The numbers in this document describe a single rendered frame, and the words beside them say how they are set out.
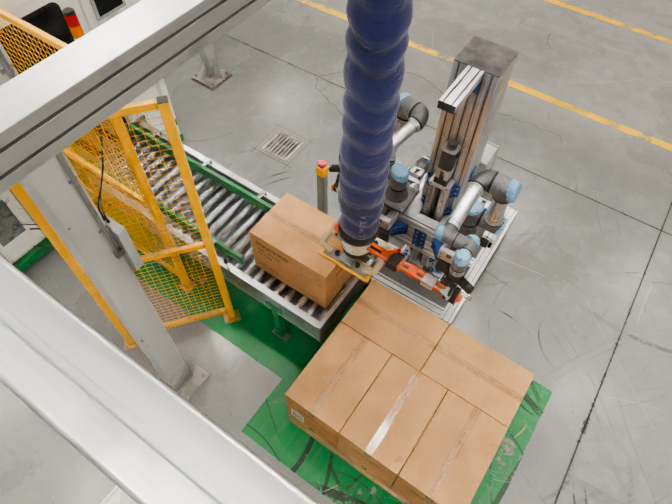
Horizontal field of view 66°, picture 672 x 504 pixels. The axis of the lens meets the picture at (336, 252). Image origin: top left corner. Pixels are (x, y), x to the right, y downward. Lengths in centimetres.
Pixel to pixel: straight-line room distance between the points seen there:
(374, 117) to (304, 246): 134
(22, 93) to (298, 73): 509
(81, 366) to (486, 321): 388
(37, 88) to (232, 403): 308
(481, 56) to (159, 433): 262
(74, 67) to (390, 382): 266
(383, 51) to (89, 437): 168
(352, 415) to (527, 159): 320
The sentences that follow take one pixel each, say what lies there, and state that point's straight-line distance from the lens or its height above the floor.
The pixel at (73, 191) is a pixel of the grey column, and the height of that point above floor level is 207.
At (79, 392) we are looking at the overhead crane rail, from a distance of 50.
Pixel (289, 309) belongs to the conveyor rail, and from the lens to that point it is 345.
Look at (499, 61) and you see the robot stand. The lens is 288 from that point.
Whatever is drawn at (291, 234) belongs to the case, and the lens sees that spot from 333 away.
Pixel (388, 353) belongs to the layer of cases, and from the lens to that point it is 339.
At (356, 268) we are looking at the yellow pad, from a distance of 296.
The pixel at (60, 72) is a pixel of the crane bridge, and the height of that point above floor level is 305.
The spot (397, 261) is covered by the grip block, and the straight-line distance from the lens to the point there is 286.
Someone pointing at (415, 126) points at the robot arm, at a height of 161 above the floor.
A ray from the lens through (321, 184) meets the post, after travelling 371.
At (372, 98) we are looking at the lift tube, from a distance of 207.
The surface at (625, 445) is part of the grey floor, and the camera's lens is 427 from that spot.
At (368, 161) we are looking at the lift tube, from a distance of 231.
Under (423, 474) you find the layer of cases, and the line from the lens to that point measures 320.
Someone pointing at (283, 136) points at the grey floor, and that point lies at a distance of 531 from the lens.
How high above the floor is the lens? 364
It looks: 56 degrees down
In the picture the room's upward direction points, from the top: 2 degrees clockwise
